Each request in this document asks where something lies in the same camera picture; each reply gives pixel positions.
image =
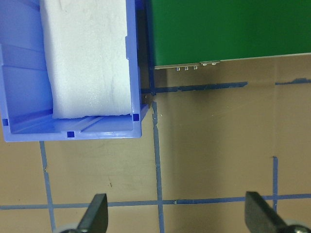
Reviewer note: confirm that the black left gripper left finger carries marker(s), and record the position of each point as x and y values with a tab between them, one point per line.
95	219

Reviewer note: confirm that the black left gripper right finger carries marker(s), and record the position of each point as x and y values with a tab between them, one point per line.
260	217

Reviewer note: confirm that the blue bin with foam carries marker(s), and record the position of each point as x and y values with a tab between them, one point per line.
26	106

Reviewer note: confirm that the white foam pad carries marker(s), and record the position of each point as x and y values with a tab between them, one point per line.
85	51

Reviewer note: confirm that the green conveyor belt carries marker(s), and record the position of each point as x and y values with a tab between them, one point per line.
186	33

